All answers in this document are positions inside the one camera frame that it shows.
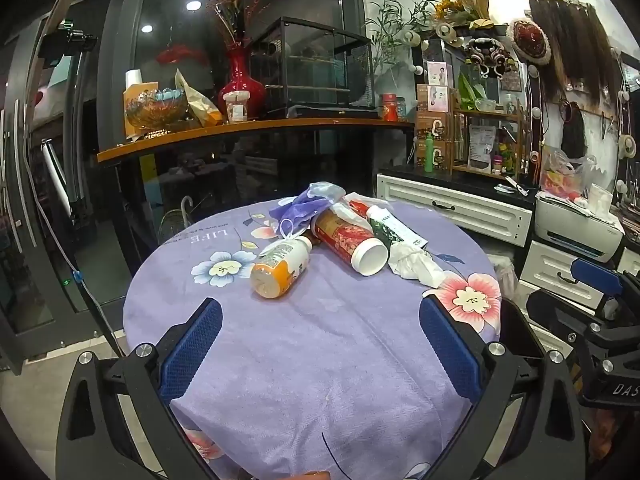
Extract white plastic container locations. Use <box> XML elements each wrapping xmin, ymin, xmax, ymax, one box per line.
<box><xmin>587</xmin><ymin>183</ymin><xmax>615</xmax><ymax>216</ymax></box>

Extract blue face mask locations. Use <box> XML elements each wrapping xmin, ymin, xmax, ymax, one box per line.
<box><xmin>269</xmin><ymin>182</ymin><xmax>347</xmax><ymax>248</ymax></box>

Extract hanging brown hair extensions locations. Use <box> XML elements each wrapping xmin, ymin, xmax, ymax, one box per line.
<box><xmin>527</xmin><ymin>0</ymin><xmax>623</xmax><ymax>113</ymax></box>

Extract white tissue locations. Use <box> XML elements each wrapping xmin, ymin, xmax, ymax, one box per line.
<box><xmin>387</xmin><ymin>241</ymin><xmax>447</xmax><ymax>289</ymax></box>

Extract green bamboo branches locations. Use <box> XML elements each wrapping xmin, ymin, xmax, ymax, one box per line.
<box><xmin>365</xmin><ymin>0</ymin><xmax>443</xmax><ymax>68</ymax></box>

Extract red vase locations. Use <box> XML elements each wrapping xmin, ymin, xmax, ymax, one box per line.
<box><xmin>218</xmin><ymin>45</ymin><xmax>267</xmax><ymax>121</ymax></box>

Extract dried flower stems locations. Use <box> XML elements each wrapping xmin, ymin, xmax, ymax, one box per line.
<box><xmin>207</xmin><ymin>0</ymin><xmax>263</xmax><ymax>53</ymax></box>

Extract pink photo card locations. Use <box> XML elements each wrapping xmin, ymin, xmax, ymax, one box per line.
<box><xmin>426</xmin><ymin>61</ymin><xmax>453</xmax><ymax>86</ymax></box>

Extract black camera on stand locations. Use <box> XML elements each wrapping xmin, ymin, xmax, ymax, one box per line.
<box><xmin>39</xmin><ymin>20</ymin><xmax>98</xmax><ymax>66</ymax></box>

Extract white plastic wrapper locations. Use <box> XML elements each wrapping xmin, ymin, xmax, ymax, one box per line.
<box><xmin>331</xmin><ymin>191</ymin><xmax>375</xmax><ymax>228</ymax></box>

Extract red cylindrical canister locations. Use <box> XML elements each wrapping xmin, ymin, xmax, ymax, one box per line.
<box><xmin>311</xmin><ymin>208</ymin><xmax>390</xmax><ymax>277</ymax></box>

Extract curved wooden counter shelf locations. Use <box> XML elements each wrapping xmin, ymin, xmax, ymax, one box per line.
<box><xmin>96</xmin><ymin>117</ymin><xmax>416</xmax><ymax>163</ymax></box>

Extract white printer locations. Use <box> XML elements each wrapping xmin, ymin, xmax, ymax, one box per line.
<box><xmin>534</xmin><ymin>192</ymin><xmax>626</xmax><ymax>263</ymax></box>

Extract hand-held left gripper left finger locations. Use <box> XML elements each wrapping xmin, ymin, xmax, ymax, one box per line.
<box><xmin>56</xmin><ymin>298</ymin><xmax>241</xmax><ymax>480</ymax></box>

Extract white side drawer cabinet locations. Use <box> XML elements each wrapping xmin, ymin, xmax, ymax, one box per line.
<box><xmin>617</xmin><ymin>247</ymin><xmax>640</xmax><ymax>276</ymax></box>

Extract jar with white lid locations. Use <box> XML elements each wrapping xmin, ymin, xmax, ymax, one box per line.
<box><xmin>224</xmin><ymin>91</ymin><xmax>252</xmax><ymax>124</ymax></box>

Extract wooden shelf rack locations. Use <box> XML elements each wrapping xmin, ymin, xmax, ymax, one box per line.
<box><xmin>452</xmin><ymin>108</ymin><xmax>526</xmax><ymax>181</ymax></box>

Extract white black pouch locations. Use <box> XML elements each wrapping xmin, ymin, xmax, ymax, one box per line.
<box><xmin>467</xmin><ymin>125</ymin><xmax>497</xmax><ymax>168</ymax></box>

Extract orange bottle white label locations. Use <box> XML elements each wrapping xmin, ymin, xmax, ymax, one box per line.
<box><xmin>250</xmin><ymin>236</ymin><xmax>314</xmax><ymax>301</ymax></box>

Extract brown box photo print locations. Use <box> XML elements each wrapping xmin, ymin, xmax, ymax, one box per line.
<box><xmin>417</xmin><ymin>84</ymin><xmax>458</xmax><ymax>113</ymax></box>

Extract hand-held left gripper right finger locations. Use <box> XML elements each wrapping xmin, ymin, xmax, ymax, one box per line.
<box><xmin>400</xmin><ymin>295</ymin><xmax>586</xmax><ymax>480</ymax></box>

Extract long white drawer cabinet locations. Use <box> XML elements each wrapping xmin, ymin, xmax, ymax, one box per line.
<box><xmin>376</xmin><ymin>172</ymin><xmax>533</xmax><ymax>247</ymax></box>

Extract brown box hook print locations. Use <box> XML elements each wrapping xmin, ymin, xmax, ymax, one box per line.
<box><xmin>416</xmin><ymin>140</ymin><xmax>453</xmax><ymax>171</ymax></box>
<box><xmin>416</xmin><ymin>111</ymin><xmax>463</xmax><ymax>142</ymax></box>

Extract orange box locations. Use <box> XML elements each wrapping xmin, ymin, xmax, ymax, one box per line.
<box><xmin>122</xmin><ymin>84</ymin><xmax>151</xmax><ymax>142</ymax></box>

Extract dark hair bundle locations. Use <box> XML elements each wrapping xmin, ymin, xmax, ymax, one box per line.
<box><xmin>560</xmin><ymin>102</ymin><xmax>587</xmax><ymax>158</ymax></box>

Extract white black handheld tool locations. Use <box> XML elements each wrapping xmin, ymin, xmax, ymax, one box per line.
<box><xmin>494</xmin><ymin>176</ymin><xmax>529</xmax><ymax>199</ymax></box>

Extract glass display case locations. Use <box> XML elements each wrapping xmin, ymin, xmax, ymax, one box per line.
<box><xmin>248</xmin><ymin>16</ymin><xmax>375</xmax><ymax>113</ymax></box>

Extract pile of makeup brushes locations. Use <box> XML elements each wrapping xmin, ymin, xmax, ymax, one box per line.
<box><xmin>620</xmin><ymin>160</ymin><xmax>640</xmax><ymax>241</ymax></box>

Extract grey cable blue clip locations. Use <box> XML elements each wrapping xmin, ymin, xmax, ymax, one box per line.
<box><xmin>25</xmin><ymin>150</ymin><xmax>126</xmax><ymax>356</ymax></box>

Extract red fur-trimmed hat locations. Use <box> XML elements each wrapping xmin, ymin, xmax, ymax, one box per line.
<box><xmin>506</xmin><ymin>17</ymin><xmax>552</xmax><ymax>66</ymax></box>

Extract ornate dark red headdress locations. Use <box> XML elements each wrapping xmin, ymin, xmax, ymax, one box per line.
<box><xmin>462</xmin><ymin>37</ymin><xmax>518</xmax><ymax>78</ymax></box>

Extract clear plastic bag pink contents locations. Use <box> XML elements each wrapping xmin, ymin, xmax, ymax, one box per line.
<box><xmin>540</xmin><ymin>146</ymin><xmax>598</xmax><ymax>200</ymax></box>

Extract green white tube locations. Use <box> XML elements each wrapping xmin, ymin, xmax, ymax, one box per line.
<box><xmin>366</xmin><ymin>205</ymin><xmax>429</xmax><ymax>252</ymax></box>

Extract umbrella white handle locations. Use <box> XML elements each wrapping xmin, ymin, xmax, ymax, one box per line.
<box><xmin>159</xmin><ymin>195</ymin><xmax>201</xmax><ymax>241</ymax></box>

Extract gold glass bowl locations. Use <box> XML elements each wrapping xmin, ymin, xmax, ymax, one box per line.
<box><xmin>125</xmin><ymin>87</ymin><xmax>190</xmax><ymax>133</ymax></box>

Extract purple floral tablecloth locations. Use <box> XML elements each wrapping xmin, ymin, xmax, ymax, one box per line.
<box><xmin>122</xmin><ymin>197</ymin><xmax>502</xmax><ymax>480</ymax></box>

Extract paper snack bag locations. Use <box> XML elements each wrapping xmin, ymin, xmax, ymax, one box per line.
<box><xmin>174</xmin><ymin>69</ymin><xmax>223</xmax><ymax>127</ymax></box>

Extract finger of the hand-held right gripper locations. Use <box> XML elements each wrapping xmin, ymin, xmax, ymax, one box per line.
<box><xmin>571</xmin><ymin>259</ymin><xmax>640</xmax><ymax>313</ymax></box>
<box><xmin>526</xmin><ymin>290</ymin><xmax>621</xmax><ymax>376</ymax></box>

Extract green leaves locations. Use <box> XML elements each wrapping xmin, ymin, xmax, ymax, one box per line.
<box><xmin>459</xmin><ymin>72</ymin><xmax>488</xmax><ymax>109</ymax></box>

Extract small bin with white liner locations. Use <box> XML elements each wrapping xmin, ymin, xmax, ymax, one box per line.
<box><xmin>490</xmin><ymin>255</ymin><xmax>521</xmax><ymax>306</ymax></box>

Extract sunflower bouquet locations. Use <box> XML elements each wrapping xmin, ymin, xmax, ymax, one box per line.
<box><xmin>432</xmin><ymin>0</ymin><xmax>496</xmax><ymax>36</ymax></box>

